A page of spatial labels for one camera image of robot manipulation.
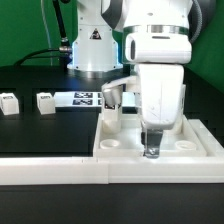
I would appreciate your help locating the white U-shaped obstacle fence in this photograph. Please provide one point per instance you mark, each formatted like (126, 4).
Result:
(73, 170)

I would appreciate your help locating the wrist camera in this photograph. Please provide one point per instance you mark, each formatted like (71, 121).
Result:
(112, 91)

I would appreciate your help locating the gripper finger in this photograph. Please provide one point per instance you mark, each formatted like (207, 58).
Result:
(151, 140)

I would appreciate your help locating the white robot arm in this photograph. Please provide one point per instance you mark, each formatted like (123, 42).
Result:
(104, 24)

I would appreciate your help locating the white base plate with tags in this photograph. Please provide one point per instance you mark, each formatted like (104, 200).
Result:
(88, 99)

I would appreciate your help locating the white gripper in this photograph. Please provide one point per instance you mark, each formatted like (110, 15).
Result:
(158, 61)

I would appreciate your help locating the white square tabletop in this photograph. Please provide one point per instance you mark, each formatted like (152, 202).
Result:
(179, 142)

